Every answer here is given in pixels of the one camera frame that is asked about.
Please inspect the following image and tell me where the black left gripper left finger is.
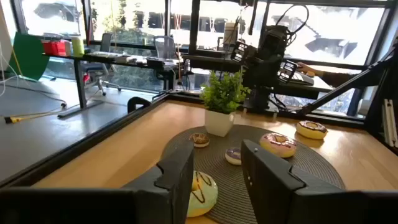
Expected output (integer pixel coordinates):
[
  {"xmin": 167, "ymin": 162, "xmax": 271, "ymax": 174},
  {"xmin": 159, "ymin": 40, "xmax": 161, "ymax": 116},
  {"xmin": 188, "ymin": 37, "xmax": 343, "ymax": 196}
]
[{"xmin": 0, "ymin": 139, "xmax": 195, "ymax": 224}]

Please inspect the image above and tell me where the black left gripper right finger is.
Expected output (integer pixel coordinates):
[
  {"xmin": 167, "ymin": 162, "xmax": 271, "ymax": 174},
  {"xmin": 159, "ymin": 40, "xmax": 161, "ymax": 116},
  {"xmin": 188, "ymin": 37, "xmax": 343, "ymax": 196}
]
[{"xmin": 241, "ymin": 139, "xmax": 398, "ymax": 224}]

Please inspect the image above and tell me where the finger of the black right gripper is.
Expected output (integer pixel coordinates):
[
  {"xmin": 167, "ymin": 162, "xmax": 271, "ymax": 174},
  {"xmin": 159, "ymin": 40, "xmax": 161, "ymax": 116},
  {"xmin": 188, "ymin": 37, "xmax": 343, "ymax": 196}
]
[
  {"xmin": 230, "ymin": 40, "xmax": 257, "ymax": 65},
  {"xmin": 277, "ymin": 59, "xmax": 299, "ymax": 84}
]

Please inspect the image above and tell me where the large pale green striped donut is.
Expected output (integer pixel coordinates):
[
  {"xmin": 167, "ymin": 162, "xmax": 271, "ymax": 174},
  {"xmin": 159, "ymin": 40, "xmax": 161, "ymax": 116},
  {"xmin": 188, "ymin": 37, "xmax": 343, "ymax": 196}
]
[{"xmin": 186, "ymin": 170, "xmax": 219, "ymax": 218}]

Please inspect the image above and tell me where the large pink glazed donut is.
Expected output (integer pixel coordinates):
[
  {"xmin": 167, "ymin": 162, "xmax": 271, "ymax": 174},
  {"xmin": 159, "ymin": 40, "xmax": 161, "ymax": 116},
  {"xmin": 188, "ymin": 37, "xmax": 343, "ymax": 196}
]
[{"xmin": 259, "ymin": 132, "xmax": 298, "ymax": 159}]

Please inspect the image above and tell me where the small purple glazed donut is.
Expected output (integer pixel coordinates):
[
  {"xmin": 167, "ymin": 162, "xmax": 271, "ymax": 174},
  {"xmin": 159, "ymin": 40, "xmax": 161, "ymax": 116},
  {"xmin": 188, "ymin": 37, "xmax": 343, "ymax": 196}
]
[{"xmin": 224, "ymin": 146, "xmax": 243, "ymax": 166}]

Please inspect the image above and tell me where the large chocolate glazed yellow donut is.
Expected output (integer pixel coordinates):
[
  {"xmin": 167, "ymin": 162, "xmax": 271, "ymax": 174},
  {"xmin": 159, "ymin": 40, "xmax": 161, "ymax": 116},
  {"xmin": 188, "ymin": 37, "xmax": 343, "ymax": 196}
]
[{"xmin": 295, "ymin": 120, "xmax": 328, "ymax": 141}]

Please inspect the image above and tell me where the black keyboard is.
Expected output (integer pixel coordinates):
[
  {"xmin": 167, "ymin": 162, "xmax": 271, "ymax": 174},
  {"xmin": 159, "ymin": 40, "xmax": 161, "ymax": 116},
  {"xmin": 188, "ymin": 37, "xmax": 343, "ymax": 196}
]
[{"xmin": 290, "ymin": 70, "xmax": 315, "ymax": 86}]

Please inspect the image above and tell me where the dark grey desk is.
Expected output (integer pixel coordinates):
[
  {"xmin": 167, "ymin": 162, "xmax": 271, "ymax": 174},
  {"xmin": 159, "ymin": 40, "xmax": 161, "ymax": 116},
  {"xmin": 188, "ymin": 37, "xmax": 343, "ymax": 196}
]
[{"xmin": 182, "ymin": 53, "xmax": 333, "ymax": 100}]

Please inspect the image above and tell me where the round grey woven placemat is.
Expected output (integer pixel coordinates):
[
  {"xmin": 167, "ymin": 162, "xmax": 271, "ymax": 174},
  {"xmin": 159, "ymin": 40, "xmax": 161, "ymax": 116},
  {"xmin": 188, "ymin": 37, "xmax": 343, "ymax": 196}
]
[{"xmin": 161, "ymin": 124, "xmax": 346, "ymax": 224}]

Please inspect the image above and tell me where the green plant in white pot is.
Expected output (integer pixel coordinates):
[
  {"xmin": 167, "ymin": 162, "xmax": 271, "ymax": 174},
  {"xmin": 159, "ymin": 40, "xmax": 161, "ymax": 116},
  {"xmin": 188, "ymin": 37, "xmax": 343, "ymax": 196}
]
[{"xmin": 200, "ymin": 70, "xmax": 251, "ymax": 138}]

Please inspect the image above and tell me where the grey office chair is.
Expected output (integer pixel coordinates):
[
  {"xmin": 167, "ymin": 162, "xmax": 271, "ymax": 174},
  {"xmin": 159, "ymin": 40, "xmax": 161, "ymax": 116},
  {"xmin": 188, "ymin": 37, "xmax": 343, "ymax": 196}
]
[
  {"xmin": 81, "ymin": 32, "xmax": 123, "ymax": 96},
  {"xmin": 153, "ymin": 35, "xmax": 178, "ymax": 60}
]

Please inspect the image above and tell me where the silver aluminium profile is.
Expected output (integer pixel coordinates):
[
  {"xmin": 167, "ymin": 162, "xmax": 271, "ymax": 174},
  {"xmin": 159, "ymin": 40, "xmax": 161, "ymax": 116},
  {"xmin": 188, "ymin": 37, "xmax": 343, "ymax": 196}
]
[{"xmin": 382, "ymin": 98, "xmax": 398, "ymax": 148}]

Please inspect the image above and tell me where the black office desk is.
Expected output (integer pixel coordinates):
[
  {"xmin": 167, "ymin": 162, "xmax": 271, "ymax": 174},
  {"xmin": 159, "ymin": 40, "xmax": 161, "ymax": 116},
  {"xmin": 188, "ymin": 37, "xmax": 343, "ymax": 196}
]
[{"xmin": 43, "ymin": 51, "xmax": 187, "ymax": 119}]

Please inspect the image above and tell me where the light green cylinder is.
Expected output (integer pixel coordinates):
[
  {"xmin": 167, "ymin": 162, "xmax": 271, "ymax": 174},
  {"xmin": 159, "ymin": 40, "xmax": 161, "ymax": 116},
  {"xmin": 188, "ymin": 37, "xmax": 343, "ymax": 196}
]
[{"xmin": 71, "ymin": 36, "xmax": 86, "ymax": 57}]

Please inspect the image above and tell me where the red box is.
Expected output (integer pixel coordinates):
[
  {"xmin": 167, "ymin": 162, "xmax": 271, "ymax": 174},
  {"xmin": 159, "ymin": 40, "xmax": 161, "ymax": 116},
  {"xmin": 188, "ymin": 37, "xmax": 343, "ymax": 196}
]
[{"xmin": 41, "ymin": 39, "xmax": 68, "ymax": 57}]

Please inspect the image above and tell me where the green board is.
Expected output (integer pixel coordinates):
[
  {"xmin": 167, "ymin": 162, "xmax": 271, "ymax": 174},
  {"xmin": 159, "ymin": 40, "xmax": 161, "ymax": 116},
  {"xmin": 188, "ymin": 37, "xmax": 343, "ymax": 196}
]
[{"xmin": 8, "ymin": 32, "xmax": 51, "ymax": 82}]

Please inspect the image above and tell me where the black arched frame handle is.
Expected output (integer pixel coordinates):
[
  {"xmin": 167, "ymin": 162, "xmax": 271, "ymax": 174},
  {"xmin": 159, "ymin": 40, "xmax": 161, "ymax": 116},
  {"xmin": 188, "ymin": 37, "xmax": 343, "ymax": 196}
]
[{"xmin": 127, "ymin": 96, "xmax": 152, "ymax": 114}]

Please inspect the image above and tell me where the yellow floor cable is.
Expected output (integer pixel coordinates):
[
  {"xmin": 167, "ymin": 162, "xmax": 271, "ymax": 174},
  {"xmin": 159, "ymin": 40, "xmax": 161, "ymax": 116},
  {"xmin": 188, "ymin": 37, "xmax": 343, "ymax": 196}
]
[{"xmin": 3, "ymin": 101, "xmax": 68, "ymax": 124}]

